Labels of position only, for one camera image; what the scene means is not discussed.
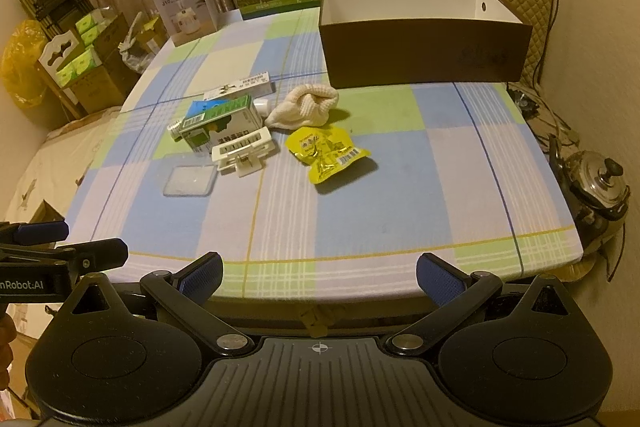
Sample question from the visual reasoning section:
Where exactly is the clear plastic tray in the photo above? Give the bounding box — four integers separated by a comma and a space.
163, 165, 218, 197

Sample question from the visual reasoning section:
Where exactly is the small white bottle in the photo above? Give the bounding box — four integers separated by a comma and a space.
253, 98, 274, 118

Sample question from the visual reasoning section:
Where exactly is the cardboard box with tissue packs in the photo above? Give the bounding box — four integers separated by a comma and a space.
35, 8, 139, 119

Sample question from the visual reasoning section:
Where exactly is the white appliance box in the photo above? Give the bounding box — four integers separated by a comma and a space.
153, 0, 220, 46

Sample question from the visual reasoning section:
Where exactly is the person's left hand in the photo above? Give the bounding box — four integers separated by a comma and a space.
0, 312, 17, 390

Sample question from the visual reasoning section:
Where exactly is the checkered bed sheet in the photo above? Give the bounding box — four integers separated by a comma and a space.
67, 9, 584, 301

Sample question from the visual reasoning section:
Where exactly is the white knitted sock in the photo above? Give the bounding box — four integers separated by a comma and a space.
265, 83, 340, 130

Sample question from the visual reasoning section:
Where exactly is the steel pot with lid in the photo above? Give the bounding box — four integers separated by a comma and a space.
549, 134, 631, 255

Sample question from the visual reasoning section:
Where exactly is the yellow snack packet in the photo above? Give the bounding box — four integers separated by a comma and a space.
285, 126, 370, 185

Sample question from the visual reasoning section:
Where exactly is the green slim box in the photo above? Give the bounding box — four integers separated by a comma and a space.
168, 94, 264, 155

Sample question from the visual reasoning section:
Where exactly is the black power cable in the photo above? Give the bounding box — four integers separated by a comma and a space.
530, 0, 582, 88

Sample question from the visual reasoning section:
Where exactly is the brown cardboard storage box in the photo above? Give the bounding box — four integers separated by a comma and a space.
319, 0, 532, 89

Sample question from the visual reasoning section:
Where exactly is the yellow plastic bag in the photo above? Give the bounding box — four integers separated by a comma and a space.
1, 20, 58, 132

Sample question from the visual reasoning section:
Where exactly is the white ointment box with bird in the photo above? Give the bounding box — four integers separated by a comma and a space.
203, 72, 274, 101

